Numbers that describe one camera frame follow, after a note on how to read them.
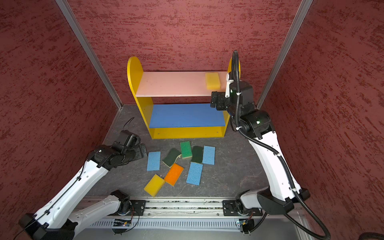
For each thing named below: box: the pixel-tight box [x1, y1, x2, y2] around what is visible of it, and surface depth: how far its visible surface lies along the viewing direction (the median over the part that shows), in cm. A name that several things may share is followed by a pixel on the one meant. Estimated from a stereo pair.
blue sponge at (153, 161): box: [147, 151, 161, 172], surface depth 91 cm
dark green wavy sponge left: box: [162, 148, 182, 168], surface depth 94 cm
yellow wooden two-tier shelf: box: [127, 56, 230, 139], surface depth 89 cm
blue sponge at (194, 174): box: [186, 161, 203, 186], surface depth 87 cm
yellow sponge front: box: [143, 174, 166, 198], surface depth 81 cm
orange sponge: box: [164, 163, 184, 187], surface depth 86 cm
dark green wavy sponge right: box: [190, 146, 203, 164], surface depth 95 cm
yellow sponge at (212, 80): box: [205, 72, 221, 90], surface depth 76 cm
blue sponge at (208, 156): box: [202, 145, 216, 165], surface depth 94 cm
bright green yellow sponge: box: [180, 140, 193, 159], surface depth 96 cm
